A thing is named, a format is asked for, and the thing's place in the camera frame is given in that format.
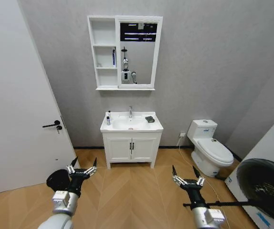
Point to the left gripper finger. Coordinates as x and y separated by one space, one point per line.
71 167
92 169

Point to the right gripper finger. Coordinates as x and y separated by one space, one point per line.
177 179
200 180

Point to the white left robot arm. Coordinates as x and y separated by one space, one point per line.
58 214

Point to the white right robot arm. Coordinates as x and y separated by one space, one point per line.
206 218

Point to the white vanity cabinet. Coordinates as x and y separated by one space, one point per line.
120 149

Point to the shampoo bottle with black cap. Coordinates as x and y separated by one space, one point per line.
108 121

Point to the white washbasin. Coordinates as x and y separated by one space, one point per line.
127 125

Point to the small white facial cleanser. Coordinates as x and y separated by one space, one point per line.
109 113

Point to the dark folded towel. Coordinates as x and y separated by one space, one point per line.
150 119

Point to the cabinet mirror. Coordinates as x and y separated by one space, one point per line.
141 59

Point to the black round disc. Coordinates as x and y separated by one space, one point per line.
55 180

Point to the dark baseboard strip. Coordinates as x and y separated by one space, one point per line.
89 147

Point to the white toilet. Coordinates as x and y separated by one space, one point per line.
211 148

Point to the black door key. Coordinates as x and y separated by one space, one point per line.
58 128

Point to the large dark round machine door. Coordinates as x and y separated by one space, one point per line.
263 183

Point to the chrome faucet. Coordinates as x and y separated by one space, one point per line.
130 112

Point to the white washing machine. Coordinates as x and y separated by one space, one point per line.
268 148

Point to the white door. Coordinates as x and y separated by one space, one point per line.
15 95

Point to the white wall cabinet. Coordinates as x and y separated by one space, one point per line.
103 32

